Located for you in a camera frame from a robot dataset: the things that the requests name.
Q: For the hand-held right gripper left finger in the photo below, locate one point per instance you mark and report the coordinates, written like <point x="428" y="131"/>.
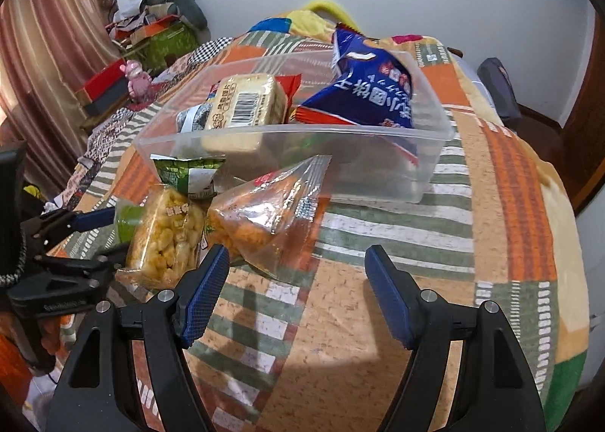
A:
<point x="203" y="295"/>

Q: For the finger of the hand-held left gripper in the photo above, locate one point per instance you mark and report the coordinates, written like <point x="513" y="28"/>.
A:
<point x="92" y="219"/>
<point x="90" y="269"/>

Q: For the striped brown curtain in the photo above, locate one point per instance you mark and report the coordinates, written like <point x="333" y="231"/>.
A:
<point x="47" y="35"/>

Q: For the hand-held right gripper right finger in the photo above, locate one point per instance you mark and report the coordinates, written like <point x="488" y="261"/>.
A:
<point x="390" y="295"/>

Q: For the dark chair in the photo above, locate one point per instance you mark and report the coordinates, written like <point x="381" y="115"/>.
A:
<point x="498" y="87"/>

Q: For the blue snack bag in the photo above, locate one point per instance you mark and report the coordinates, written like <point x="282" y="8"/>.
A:
<point x="368" y="92"/>

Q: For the red box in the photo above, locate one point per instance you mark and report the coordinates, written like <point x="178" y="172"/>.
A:
<point x="104" y="80"/>

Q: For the green jelly cup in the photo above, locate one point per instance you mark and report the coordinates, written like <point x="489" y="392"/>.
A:
<point x="127" y="222"/>

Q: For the green pea packet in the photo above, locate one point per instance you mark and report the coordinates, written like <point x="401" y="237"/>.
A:
<point x="189" y="174"/>

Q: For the pink plush toy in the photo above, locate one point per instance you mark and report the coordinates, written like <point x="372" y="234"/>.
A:
<point x="138" y="80"/>

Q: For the yellow corn puff packet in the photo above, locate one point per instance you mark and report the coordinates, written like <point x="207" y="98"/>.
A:
<point x="163" y="233"/>

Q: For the red snack packet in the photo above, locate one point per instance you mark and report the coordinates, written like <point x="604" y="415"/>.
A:
<point x="289" y="87"/>

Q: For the beige rice cracker pack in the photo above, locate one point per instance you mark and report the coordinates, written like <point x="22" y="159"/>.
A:
<point x="246" y="103"/>

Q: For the clear orange snack bag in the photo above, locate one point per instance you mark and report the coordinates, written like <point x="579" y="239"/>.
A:
<point x="264" y="214"/>

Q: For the clear plastic container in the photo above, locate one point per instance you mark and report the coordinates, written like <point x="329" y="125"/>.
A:
<point x="331" y="162"/>

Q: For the yellow colourful blanket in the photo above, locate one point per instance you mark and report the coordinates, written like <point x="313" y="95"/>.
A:
<point x="302" y="21"/>

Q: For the clutter pile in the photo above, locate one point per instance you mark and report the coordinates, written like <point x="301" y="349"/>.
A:
<point x="137" y="25"/>

